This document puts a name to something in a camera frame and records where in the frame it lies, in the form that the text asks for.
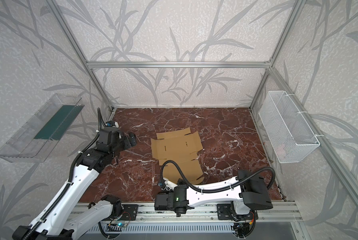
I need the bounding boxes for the brown cardboard box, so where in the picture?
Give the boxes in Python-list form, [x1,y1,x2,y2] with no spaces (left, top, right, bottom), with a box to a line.
[151,128,204,185]

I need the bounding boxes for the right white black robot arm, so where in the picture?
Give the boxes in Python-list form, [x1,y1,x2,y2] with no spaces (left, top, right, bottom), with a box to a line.
[154,170,274,217]

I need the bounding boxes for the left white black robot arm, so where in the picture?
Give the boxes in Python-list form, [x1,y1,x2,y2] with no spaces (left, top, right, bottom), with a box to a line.
[12,127,137,240]

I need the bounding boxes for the black connector box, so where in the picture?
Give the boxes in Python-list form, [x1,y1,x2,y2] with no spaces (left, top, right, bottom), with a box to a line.
[231,223,251,238]

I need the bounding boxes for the green circuit board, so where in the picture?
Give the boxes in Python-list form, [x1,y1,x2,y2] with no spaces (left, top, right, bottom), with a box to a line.
[106,222,129,232]

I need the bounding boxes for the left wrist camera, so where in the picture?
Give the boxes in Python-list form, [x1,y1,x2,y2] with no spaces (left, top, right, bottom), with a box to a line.
[105,120,119,128]

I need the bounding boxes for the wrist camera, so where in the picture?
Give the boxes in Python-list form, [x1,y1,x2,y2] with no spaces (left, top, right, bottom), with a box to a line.
[105,120,119,128]
[158,178,177,192]

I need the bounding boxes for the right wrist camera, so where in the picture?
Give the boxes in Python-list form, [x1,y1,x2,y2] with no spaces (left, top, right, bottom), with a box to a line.
[158,178,177,192]

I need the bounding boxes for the clear plastic wall bin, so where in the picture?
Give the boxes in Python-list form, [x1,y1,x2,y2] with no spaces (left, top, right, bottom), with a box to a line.
[0,94,84,163]

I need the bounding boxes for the left black corrugated cable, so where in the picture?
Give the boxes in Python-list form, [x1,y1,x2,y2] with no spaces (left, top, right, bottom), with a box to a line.
[22,107,107,240]

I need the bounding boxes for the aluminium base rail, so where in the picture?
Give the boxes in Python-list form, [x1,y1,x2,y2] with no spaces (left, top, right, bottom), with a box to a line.
[48,201,304,224]

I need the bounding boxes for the white wire mesh basket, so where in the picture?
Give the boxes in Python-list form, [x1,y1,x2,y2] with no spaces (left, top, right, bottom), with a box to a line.
[259,91,320,164]

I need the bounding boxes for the aluminium frame enclosure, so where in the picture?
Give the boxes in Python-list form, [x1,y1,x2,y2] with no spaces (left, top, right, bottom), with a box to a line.
[45,1,358,209]

